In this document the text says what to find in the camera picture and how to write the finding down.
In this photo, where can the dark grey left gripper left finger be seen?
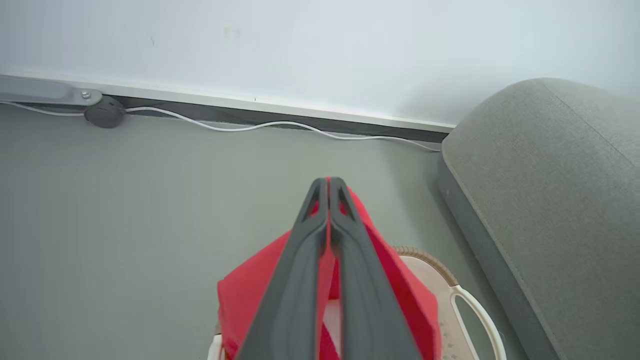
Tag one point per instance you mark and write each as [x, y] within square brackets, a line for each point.
[292, 290]

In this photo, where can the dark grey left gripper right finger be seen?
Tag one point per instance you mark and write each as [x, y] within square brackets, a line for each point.
[367, 300]

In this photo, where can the red garment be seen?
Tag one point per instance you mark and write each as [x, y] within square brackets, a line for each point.
[250, 292]

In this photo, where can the cream perforated laundry basket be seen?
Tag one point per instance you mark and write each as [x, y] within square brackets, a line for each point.
[457, 341]

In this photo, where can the dark baseboard strip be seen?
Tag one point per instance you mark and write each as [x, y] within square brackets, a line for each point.
[225, 114]

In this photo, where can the grey fabric sofa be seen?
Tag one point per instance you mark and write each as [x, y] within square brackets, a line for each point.
[550, 200]

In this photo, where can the dark grey round foot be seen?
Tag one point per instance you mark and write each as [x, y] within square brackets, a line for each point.
[105, 113]

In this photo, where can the grey metal bracket with screw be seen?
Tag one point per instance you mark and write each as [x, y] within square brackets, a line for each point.
[40, 91]

